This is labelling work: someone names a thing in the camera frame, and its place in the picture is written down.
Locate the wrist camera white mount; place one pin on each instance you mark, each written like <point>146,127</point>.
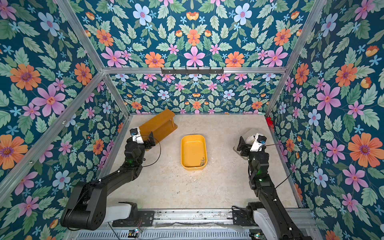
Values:
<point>136,136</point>
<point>259,144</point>

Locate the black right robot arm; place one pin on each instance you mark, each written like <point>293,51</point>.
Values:
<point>269,212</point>

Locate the red object in corner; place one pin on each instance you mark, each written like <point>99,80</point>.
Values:
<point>270,122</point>

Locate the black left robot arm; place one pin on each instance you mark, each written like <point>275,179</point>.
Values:
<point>86,208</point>

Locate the orange wooden two-tier shelf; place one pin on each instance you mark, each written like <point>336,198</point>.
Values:
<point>160,126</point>

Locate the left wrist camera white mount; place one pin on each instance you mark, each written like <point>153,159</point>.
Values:
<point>136,136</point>

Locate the small circuit board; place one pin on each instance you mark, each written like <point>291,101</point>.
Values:
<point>133,233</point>

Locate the beige tissue box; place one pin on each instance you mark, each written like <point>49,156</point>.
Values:
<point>248,137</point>

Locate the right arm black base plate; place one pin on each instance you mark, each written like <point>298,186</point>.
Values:
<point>241,217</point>

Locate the black hook rail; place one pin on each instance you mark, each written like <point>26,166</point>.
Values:
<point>187,71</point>

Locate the yellow plastic storage tray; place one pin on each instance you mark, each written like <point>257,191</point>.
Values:
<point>193,152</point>

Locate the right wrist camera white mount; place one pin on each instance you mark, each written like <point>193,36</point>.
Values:
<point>259,144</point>

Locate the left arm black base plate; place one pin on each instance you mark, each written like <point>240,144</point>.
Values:
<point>138,218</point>

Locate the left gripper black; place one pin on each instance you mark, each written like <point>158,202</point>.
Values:
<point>150,141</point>

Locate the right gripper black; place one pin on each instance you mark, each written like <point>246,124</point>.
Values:
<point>245,146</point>

